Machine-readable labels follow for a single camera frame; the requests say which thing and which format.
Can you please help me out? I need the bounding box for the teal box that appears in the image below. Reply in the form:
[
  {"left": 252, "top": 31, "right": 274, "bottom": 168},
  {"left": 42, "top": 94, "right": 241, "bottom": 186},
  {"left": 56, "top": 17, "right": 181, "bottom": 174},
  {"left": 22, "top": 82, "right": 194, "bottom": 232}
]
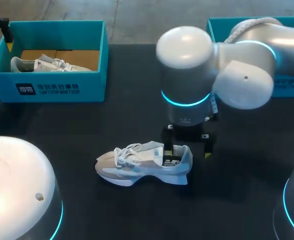
[
  {"left": 0, "top": 19, "right": 110, "bottom": 103},
  {"left": 206, "top": 16, "right": 294, "bottom": 98}
]

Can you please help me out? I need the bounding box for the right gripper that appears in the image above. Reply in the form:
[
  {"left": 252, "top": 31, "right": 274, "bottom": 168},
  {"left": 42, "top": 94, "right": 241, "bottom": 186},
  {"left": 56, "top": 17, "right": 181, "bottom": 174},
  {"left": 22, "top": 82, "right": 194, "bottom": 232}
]
[{"left": 161, "top": 116, "right": 218, "bottom": 159}]

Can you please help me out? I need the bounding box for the white and grey sneaker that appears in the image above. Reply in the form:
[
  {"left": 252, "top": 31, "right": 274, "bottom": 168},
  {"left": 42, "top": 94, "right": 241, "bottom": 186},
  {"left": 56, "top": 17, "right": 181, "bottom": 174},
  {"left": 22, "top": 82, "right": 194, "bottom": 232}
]
[
  {"left": 10, "top": 54, "right": 93, "bottom": 73},
  {"left": 94, "top": 140, "right": 194, "bottom": 187}
]

